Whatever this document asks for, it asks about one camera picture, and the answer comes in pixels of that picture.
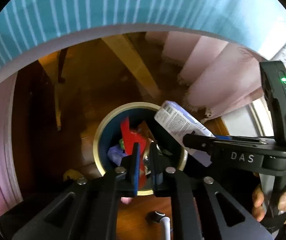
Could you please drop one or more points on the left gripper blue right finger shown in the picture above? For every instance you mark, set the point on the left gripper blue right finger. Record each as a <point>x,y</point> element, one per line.
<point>203,210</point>

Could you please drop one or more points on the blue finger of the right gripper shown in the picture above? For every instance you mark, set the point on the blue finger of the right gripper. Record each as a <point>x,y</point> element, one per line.
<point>240,138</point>
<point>207,144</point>

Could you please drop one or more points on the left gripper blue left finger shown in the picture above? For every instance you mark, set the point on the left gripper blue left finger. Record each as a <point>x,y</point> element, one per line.
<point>87,210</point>

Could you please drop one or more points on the purple white carton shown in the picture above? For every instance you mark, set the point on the purple white carton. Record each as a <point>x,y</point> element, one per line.
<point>179,122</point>

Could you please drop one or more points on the red cardboard piece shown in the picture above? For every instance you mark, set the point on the red cardboard piece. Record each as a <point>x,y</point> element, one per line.
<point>129,137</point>

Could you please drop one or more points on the orange foil snack bag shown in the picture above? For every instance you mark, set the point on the orange foil snack bag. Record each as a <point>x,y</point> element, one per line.
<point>146,133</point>

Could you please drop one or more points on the purple tissue plastic bag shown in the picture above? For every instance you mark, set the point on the purple tissue plastic bag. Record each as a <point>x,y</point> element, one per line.
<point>116,154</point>

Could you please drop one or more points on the green paper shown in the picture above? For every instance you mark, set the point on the green paper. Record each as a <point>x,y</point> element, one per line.
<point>122,144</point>

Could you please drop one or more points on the round blue trash bin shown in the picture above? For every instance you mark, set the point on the round blue trash bin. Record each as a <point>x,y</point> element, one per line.
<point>109,134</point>

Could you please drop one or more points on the person's right hand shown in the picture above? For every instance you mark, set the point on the person's right hand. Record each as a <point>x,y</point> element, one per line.
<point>283,202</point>

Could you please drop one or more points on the yellow slipper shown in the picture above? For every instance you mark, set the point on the yellow slipper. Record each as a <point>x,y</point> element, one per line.
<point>72,174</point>

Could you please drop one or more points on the white chair base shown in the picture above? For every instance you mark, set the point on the white chair base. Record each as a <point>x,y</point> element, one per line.
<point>163,220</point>

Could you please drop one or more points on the patterned blue white tablecloth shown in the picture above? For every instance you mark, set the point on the patterned blue white tablecloth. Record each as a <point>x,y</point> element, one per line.
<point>30,29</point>

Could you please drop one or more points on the wooden table leg frame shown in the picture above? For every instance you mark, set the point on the wooden table leg frame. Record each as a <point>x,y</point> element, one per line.
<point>122,47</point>

